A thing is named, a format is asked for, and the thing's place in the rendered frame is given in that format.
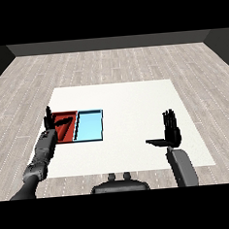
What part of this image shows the light blue shallow open box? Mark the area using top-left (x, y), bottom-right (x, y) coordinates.
top-left (70, 109), bottom-right (106, 144)

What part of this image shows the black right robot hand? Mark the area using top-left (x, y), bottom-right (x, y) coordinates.
top-left (143, 108), bottom-right (183, 151)

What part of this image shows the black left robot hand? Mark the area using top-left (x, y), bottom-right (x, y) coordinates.
top-left (42, 103), bottom-right (76, 133)

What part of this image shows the red shallow open box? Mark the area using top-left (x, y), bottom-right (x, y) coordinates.
top-left (51, 110), bottom-right (81, 146)

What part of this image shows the dark grey robot body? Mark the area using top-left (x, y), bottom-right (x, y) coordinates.
top-left (89, 170), bottom-right (151, 195)

